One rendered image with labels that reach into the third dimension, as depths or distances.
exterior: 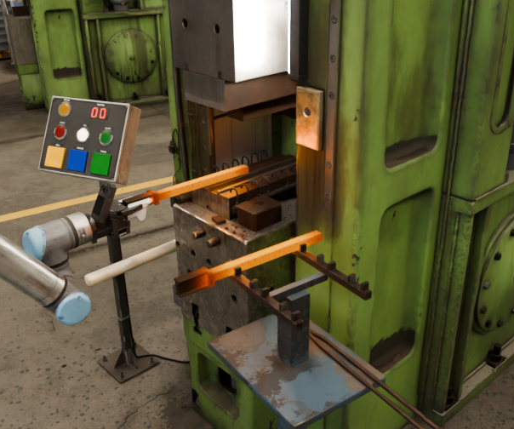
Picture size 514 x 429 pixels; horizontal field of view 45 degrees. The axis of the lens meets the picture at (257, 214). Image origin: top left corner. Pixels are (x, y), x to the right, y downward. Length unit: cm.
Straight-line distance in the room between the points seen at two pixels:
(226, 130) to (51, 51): 457
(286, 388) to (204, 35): 101
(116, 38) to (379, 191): 507
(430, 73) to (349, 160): 40
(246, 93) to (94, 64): 482
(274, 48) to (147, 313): 174
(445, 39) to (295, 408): 112
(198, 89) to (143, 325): 151
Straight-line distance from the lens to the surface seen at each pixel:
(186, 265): 218
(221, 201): 199
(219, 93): 186
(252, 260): 160
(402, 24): 183
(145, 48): 669
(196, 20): 189
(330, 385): 163
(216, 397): 245
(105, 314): 325
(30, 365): 302
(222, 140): 222
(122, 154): 225
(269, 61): 187
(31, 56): 686
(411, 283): 225
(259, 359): 171
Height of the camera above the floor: 179
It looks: 26 degrees down
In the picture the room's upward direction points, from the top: 1 degrees counter-clockwise
